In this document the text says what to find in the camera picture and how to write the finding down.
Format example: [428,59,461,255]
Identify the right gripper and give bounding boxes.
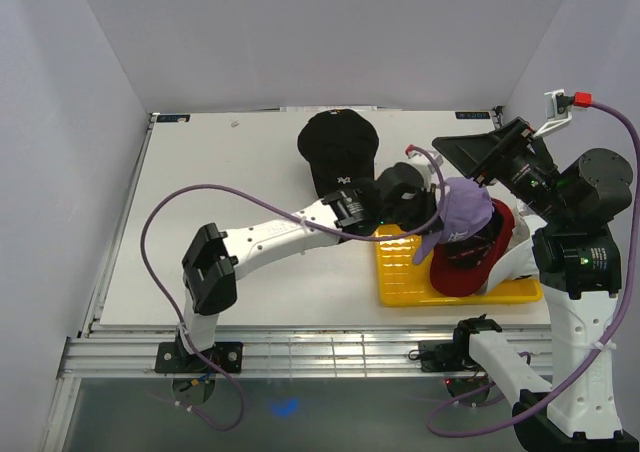
[430,115,569,223]

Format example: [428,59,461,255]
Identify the purple baseball cap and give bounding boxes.
[412,177,494,265]

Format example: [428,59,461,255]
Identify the black baseball cap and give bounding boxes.
[297,109,379,198]

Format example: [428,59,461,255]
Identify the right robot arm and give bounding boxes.
[432,118,639,451]

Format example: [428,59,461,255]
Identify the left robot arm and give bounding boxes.
[175,157,442,372]

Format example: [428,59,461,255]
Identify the red baseball cap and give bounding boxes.
[430,199,515,297]

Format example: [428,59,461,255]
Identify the yellow plastic tray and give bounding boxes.
[374,224,543,307]

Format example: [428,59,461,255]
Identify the white baseball cap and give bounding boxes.
[476,208,547,295]

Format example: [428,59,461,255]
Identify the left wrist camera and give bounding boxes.
[405,144,444,179]

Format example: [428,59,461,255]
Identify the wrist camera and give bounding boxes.
[405,144,444,179]
[533,89,593,138]

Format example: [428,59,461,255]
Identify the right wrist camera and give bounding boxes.
[533,89,593,138]

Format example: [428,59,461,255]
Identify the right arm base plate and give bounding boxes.
[407,340,483,372]

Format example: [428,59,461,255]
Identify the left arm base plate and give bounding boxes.
[154,340,243,374]

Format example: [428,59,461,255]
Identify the aluminium frame rail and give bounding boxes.
[42,114,566,452]

